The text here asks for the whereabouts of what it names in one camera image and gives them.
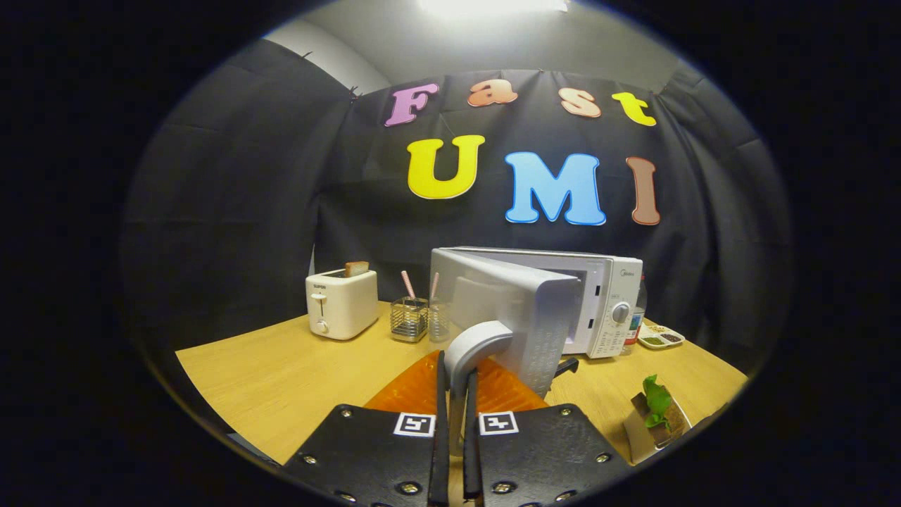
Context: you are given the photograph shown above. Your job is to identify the white condiment tray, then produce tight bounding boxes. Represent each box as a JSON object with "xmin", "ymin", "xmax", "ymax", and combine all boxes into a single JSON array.
[{"xmin": 637, "ymin": 323, "xmax": 686, "ymax": 350}]

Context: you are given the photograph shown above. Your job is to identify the metal wire holder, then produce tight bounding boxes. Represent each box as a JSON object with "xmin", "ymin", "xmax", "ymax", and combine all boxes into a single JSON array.
[{"xmin": 391, "ymin": 296, "xmax": 429, "ymax": 344}]

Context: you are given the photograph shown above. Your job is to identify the brown bread lettuce sandwich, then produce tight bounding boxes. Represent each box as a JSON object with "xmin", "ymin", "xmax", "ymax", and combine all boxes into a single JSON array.
[{"xmin": 630, "ymin": 374, "xmax": 692, "ymax": 451}]

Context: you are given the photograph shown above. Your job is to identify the white plate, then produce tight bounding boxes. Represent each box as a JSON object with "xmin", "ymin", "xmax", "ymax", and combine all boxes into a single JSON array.
[{"xmin": 623, "ymin": 400, "xmax": 695, "ymax": 466}]

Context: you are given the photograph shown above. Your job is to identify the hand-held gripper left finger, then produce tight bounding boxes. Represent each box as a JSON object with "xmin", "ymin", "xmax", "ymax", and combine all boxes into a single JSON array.
[{"xmin": 282, "ymin": 350, "xmax": 451, "ymax": 507}]

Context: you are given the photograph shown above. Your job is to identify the white microwave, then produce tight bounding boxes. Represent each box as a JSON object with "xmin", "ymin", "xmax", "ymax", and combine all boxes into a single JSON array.
[{"xmin": 429, "ymin": 246, "xmax": 644, "ymax": 458}]

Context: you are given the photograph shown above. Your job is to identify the large ceiling light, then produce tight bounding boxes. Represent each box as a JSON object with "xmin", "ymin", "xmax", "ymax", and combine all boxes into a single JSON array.
[{"xmin": 419, "ymin": 0, "xmax": 571, "ymax": 19}]

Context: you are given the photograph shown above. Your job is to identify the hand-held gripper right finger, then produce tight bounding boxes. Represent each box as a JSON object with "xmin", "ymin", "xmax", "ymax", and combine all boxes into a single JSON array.
[{"xmin": 462, "ymin": 356, "xmax": 634, "ymax": 507}]

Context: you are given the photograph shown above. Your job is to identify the clear plastic bottle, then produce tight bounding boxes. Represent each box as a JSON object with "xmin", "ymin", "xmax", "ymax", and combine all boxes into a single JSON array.
[{"xmin": 623, "ymin": 275, "xmax": 648, "ymax": 346}]

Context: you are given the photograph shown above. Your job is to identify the white toaster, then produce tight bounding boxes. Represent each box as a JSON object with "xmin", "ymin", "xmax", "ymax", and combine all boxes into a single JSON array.
[{"xmin": 305, "ymin": 268, "xmax": 379, "ymax": 342}]

